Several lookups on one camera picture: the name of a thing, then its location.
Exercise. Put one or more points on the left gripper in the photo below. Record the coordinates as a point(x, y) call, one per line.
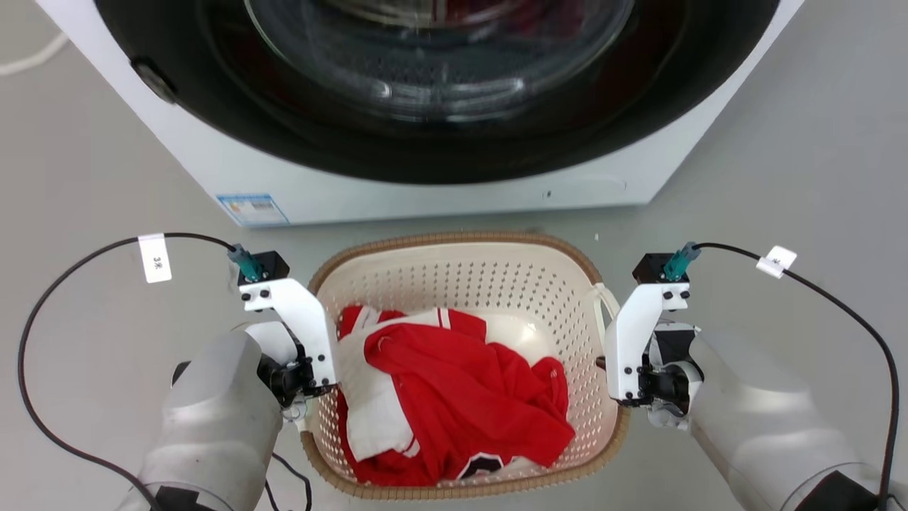
point(287, 380)

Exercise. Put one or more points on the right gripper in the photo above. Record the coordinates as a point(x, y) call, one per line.
point(663, 387)

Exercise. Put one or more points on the cream perforated laundry basket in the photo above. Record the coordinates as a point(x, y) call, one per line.
point(461, 284)

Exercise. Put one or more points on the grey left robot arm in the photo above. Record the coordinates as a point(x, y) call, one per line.
point(213, 426)

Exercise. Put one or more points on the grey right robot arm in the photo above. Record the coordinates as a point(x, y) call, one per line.
point(752, 419)

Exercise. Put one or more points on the white cloth garment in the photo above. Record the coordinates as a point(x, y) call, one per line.
point(369, 404)

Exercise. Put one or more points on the red jersey garment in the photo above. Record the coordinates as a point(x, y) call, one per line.
point(461, 383)

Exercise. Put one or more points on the blue white energy label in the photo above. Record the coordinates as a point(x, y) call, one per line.
point(252, 209)

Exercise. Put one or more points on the white front-load washing machine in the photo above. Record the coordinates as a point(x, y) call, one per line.
point(213, 170)

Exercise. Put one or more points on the black round washer door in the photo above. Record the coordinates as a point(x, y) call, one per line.
point(284, 135)

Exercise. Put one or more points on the black door latch knob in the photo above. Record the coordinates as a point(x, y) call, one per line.
point(154, 80)

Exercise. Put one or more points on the right white camera bracket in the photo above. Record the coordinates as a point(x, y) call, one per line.
point(631, 333)

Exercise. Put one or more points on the white camera bracket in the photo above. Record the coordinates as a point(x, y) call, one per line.
point(305, 319)
point(631, 333)

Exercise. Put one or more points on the left white camera bracket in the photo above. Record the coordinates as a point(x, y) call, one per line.
point(305, 319)

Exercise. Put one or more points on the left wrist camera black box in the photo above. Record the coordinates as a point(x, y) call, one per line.
point(269, 266)

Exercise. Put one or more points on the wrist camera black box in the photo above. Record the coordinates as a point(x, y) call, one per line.
point(649, 268)
point(269, 266)

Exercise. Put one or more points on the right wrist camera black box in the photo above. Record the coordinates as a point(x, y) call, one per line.
point(649, 268)

